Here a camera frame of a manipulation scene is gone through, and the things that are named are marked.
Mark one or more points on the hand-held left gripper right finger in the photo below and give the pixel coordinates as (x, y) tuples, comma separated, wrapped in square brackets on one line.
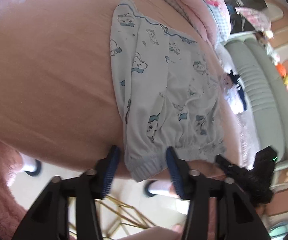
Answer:
[(175, 175)]

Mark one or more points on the light blue printed pants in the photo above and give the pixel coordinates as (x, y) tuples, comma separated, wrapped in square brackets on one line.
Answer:
[(164, 92)]

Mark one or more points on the person's right shoe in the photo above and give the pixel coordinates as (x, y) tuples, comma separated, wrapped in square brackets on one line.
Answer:
[(156, 188)]

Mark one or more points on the person's shoe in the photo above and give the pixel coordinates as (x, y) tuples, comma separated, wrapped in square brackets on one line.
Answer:
[(156, 188), (31, 167)]

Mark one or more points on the pink checked folded duvet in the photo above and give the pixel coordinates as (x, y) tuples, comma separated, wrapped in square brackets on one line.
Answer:
[(196, 7)]

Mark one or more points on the navy striped folded garment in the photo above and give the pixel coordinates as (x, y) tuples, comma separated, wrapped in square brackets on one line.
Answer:
[(238, 90)]

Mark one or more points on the pink bed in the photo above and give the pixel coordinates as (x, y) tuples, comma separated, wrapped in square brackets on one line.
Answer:
[(46, 80)]

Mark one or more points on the pink patterned cloth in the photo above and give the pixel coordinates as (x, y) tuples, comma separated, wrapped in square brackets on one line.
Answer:
[(253, 17)]

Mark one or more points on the white lying plush toy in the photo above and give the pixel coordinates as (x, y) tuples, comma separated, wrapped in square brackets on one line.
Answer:
[(271, 47)]

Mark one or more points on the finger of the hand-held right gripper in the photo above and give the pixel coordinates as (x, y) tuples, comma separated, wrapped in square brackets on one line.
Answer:
[(227, 163)]

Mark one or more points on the orange plush toy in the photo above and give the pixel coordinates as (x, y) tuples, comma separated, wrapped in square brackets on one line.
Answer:
[(282, 70)]

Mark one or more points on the white folded clothes stack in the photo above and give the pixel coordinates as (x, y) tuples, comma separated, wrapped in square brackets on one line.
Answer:
[(231, 100)]

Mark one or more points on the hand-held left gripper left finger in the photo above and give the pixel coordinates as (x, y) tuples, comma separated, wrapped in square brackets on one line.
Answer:
[(110, 172)]

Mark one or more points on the person's left shoe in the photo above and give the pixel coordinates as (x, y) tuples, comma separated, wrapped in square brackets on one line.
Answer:
[(31, 167)]

